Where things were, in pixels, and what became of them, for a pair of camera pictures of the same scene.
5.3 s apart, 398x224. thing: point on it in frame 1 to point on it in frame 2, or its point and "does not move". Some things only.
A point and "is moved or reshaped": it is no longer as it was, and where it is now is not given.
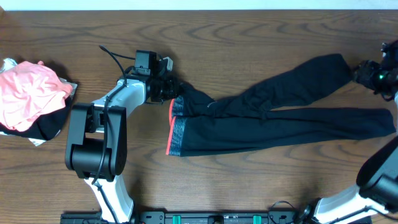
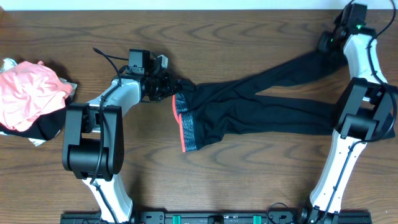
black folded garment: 45,127 does not move
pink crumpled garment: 29,91 does not move
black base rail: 221,218 does not move
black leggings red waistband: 259,112 is moved or reshaped
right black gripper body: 375,77 to 328,44
